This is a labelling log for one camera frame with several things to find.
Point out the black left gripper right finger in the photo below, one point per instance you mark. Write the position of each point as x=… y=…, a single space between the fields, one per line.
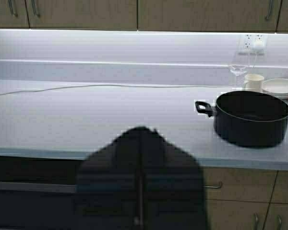
x=173 y=190

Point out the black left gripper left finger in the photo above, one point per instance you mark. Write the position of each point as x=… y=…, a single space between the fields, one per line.
x=108 y=193

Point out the black cooking pot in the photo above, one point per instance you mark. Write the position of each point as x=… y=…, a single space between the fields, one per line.
x=248 y=119

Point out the door metal handle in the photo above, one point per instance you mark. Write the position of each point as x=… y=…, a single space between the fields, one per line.
x=269 y=10
x=35 y=8

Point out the left wooden drawer front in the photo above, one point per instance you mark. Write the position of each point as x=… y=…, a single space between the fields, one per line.
x=249 y=185

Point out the wooden drawer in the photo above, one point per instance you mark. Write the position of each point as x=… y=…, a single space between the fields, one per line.
x=280 y=193
x=249 y=185

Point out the black dishwasher front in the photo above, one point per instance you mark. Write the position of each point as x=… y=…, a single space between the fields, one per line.
x=37 y=193

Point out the right wooden drawer front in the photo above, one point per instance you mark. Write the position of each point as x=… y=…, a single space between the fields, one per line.
x=280 y=193

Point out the cream ceramic mug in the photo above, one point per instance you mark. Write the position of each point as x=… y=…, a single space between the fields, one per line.
x=253 y=82

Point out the clear wine glass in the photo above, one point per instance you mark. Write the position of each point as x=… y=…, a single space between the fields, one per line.
x=238 y=66

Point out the white ceramic bowl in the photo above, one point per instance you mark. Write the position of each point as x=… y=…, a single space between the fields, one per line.
x=276 y=87

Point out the white power adapter plug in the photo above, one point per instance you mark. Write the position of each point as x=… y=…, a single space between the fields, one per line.
x=258 y=45

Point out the left drawer metal handle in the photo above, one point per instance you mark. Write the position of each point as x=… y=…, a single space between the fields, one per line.
x=214 y=186

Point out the lower left door handle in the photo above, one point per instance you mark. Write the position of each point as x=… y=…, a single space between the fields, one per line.
x=256 y=221

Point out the lower right door handle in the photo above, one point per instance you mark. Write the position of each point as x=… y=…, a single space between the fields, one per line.
x=279 y=222

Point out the white wall outlet plate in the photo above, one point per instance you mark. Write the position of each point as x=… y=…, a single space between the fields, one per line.
x=248 y=40

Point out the far left cabinet handle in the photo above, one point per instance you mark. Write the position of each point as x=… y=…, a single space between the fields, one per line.
x=12 y=8

